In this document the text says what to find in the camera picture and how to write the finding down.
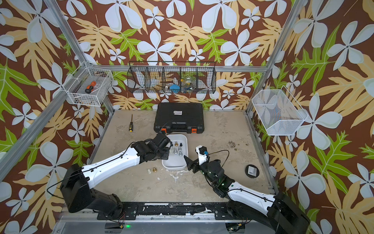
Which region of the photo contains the yellow black screwdriver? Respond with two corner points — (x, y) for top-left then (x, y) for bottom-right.
(129, 115), (133, 132)

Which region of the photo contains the blue object in basket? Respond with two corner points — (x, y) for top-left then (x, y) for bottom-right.
(169, 84), (180, 94)

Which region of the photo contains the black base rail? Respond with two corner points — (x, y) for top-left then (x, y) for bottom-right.
(94, 201), (251, 222)

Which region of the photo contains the white storage box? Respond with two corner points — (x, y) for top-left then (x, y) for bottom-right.
(162, 134), (189, 171)

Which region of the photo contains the white mesh basket right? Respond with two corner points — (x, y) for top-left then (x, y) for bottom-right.
(252, 86), (308, 136)

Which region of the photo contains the clear bottle in basket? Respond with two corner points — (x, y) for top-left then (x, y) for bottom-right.
(181, 77), (196, 93)

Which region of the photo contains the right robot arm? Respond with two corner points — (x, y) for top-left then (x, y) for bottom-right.
(184, 156), (310, 234)

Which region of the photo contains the white wire basket left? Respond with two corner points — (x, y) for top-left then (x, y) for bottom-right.
(65, 62), (114, 107)

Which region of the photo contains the black tool case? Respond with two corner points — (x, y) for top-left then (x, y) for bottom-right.
(153, 102), (205, 134)

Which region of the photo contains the black round puck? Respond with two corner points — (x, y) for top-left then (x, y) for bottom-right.
(244, 164), (260, 178)

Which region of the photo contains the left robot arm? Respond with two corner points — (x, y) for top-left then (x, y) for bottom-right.
(60, 133), (172, 219)

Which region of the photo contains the black wire basket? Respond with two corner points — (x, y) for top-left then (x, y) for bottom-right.
(125, 61), (217, 94)

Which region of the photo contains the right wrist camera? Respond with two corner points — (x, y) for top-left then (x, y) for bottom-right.
(196, 145), (209, 166)

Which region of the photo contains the orange black tool in basket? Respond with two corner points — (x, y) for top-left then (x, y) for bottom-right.
(85, 82), (96, 94)

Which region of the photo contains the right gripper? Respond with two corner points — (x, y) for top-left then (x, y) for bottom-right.
(184, 155), (218, 186)

